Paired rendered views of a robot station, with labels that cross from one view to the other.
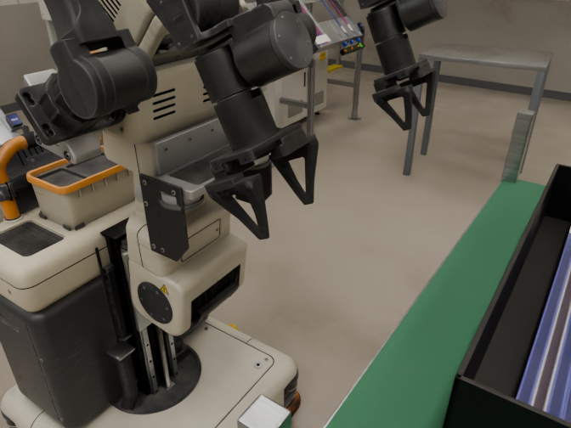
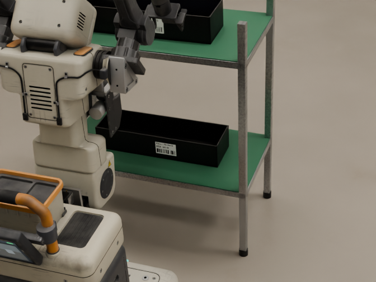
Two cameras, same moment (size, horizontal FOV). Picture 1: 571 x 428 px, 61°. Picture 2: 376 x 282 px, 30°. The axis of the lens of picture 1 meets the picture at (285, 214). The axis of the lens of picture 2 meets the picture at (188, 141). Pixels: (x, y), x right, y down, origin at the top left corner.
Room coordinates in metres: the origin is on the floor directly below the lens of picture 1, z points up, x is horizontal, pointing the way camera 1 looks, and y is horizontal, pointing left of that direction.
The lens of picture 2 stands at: (0.98, 2.17, 2.14)
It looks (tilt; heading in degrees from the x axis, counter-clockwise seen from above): 34 degrees down; 256
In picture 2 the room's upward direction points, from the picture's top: 3 degrees counter-clockwise
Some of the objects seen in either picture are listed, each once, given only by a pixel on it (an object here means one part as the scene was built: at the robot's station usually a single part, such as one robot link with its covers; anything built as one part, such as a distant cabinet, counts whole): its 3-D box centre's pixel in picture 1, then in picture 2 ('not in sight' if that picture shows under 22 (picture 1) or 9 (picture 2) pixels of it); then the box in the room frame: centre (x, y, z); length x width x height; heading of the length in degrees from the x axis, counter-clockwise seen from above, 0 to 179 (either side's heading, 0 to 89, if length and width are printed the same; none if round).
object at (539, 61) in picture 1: (473, 116); not in sight; (3.04, -1.22, 0.40); 0.70 x 0.45 x 0.80; 60
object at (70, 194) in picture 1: (88, 185); (20, 203); (1.08, 0.49, 0.87); 0.23 x 0.15 x 0.11; 146
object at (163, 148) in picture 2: not in sight; (161, 136); (0.47, -0.41, 0.41); 0.57 x 0.17 x 0.11; 145
